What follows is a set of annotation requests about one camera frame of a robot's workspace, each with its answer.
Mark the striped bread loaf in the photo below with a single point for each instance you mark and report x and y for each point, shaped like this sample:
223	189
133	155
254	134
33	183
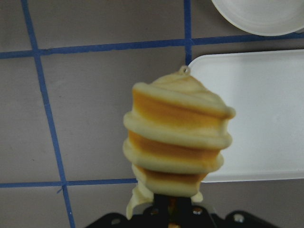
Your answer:
177	129

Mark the white rectangular tray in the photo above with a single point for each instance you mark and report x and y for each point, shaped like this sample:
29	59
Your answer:
267	91

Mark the cream round plate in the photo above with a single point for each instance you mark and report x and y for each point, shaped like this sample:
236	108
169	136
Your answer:
263	17

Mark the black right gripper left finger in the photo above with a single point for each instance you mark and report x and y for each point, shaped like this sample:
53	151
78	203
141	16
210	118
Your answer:
161	202

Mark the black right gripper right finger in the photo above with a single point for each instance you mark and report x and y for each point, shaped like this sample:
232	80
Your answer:
183	203

